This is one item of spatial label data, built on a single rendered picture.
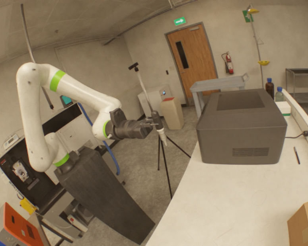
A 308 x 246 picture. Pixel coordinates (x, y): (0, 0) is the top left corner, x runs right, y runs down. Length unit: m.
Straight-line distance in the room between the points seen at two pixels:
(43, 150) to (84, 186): 0.36
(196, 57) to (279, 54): 2.13
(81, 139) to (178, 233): 1.48
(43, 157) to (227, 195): 0.88
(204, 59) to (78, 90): 3.23
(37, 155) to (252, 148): 1.02
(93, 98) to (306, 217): 0.99
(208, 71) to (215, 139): 3.04
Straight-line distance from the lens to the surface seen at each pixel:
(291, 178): 0.82
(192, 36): 3.64
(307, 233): 0.57
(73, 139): 1.72
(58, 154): 0.87
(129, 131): 0.50
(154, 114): 0.43
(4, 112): 2.77
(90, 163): 0.89
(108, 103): 0.69
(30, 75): 0.63
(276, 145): 0.76
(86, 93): 0.70
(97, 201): 1.01
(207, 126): 0.68
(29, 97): 0.64
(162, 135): 0.46
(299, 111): 1.21
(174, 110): 2.77
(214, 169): 0.81
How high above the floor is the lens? 1.51
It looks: 24 degrees down
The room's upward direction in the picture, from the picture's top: 21 degrees counter-clockwise
